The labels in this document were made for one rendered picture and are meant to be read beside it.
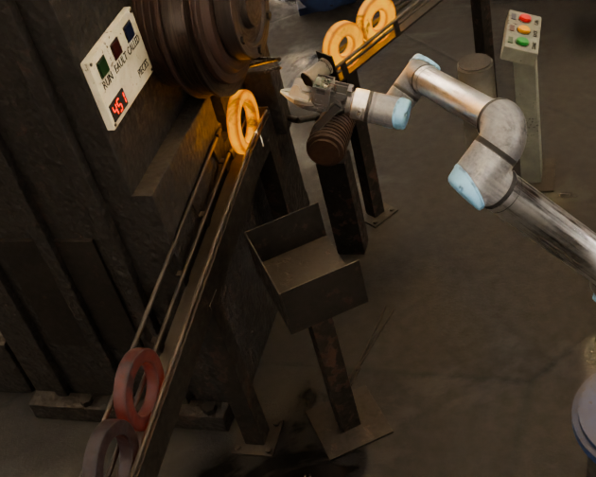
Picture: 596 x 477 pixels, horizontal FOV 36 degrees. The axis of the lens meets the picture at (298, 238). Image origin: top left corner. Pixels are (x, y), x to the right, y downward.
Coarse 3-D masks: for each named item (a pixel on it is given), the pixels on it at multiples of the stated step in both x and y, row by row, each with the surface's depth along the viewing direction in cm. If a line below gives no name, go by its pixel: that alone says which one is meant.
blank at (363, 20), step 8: (368, 0) 292; (376, 0) 292; (384, 0) 295; (360, 8) 293; (368, 8) 291; (376, 8) 294; (384, 8) 296; (392, 8) 298; (360, 16) 292; (368, 16) 293; (384, 16) 299; (392, 16) 300; (360, 24) 293; (368, 24) 294; (384, 24) 299; (368, 32) 296; (376, 32) 298
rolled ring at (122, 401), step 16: (128, 352) 201; (144, 352) 202; (128, 368) 197; (144, 368) 209; (160, 368) 210; (128, 384) 196; (160, 384) 210; (128, 400) 196; (144, 400) 209; (128, 416) 196; (144, 416) 203
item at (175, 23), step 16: (160, 0) 219; (176, 0) 217; (176, 16) 218; (176, 32) 220; (192, 32) 221; (176, 48) 223; (192, 48) 221; (176, 64) 226; (192, 64) 225; (192, 80) 231; (208, 80) 230; (240, 80) 251; (224, 96) 240
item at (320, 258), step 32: (288, 224) 232; (320, 224) 235; (256, 256) 222; (288, 256) 235; (320, 256) 233; (288, 288) 228; (320, 288) 212; (352, 288) 216; (288, 320) 214; (320, 320) 218; (320, 352) 242; (320, 416) 270; (352, 416) 262; (384, 416) 265; (352, 448) 259
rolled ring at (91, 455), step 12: (108, 420) 192; (120, 420) 193; (96, 432) 188; (108, 432) 188; (120, 432) 193; (132, 432) 198; (96, 444) 185; (108, 444) 188; (120, 444) 198; (132, 444) 198; (84, 456) 185; (96, 456) 184; (120, 456) 198; (132, 456) 198; (84, 468) 184; (96, 468) 184; (120, 468) 198
